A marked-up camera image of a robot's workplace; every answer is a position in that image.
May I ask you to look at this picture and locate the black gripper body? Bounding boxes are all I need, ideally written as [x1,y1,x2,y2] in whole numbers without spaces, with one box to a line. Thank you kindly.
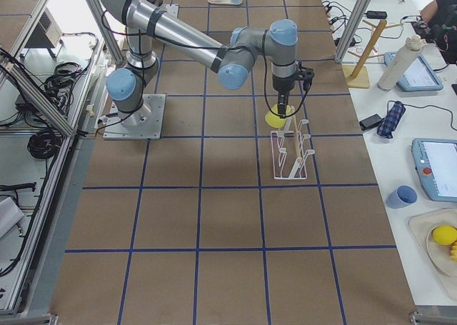
[272,75,296,96]

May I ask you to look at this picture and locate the yellow ikea cup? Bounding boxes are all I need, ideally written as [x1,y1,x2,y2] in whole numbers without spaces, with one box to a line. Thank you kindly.
[264,104,286,129]

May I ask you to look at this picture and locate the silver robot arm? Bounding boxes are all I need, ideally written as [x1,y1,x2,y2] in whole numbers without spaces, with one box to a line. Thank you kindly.
[100,0,298,119]

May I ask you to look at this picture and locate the blue cup on desk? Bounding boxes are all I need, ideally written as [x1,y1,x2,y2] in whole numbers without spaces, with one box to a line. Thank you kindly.
[386,185,417,209]

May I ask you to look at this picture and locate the wooden mug tree stand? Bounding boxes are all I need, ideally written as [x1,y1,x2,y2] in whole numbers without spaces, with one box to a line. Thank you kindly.
[342,19,401,89]

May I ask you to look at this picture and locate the black power adapter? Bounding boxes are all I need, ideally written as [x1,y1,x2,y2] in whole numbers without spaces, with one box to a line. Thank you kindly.
[359,114,383,131]

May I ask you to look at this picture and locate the folded blue plaid umbrella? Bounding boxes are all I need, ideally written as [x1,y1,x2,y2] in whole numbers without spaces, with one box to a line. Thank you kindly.
[376,101,406,139]

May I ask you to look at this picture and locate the blue teach pendant far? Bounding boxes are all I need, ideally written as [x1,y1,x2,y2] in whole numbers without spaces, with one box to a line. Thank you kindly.
[396,55,443,92]

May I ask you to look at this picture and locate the blue teach pendant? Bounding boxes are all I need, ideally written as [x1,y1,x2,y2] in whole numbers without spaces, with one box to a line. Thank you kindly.
[396,55,443,92]
[411,138,456,202]

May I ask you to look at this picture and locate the blue teach pendant near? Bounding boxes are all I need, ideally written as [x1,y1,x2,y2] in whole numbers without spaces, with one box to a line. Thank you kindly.
[411,138,456,202]

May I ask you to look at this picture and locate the person in black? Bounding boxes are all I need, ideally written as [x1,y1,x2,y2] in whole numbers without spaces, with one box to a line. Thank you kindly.
[420,0,456,64]

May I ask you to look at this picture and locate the beige tray on desk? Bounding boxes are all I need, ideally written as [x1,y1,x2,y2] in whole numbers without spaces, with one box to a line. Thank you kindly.
[408,209,456,301]

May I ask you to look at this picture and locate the yellow lemon toy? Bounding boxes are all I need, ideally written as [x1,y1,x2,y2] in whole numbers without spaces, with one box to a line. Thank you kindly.
[431,225,457,246]

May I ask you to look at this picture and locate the beige plate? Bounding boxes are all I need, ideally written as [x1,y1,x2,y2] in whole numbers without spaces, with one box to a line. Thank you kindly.
[426,226,456,277]

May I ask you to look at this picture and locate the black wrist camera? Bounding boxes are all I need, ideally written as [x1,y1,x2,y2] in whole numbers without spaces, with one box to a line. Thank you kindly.
[296,62,315,92]

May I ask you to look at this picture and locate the white wire cup rack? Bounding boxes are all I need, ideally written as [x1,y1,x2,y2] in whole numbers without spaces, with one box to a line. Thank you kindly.
[270,115,316,181]

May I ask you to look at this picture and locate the aluminium frame post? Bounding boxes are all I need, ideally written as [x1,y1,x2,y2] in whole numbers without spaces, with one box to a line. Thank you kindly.
[334,0,371,64]

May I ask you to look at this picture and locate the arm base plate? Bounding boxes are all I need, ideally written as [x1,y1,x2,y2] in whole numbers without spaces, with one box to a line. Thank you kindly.
[102,94,166,140]
[161,4,179,18]

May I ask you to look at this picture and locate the coiled black cables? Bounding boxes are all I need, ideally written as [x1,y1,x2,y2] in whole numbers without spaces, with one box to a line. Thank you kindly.
[27,129,58,161]

